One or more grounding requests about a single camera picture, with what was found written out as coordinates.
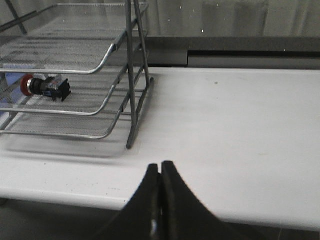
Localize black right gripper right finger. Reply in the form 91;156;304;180
160;160;265;240

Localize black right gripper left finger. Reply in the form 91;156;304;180
91;163;160;240

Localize silver mesh tray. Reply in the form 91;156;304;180
0;95;131;140
0;3;137;75
0;49;129;116

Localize red emergency stop button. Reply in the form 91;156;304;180
20;74;71;102

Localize dark counter behind table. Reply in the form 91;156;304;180
146;36;320;70

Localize silver metal rack frame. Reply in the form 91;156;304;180
0;0;151;148

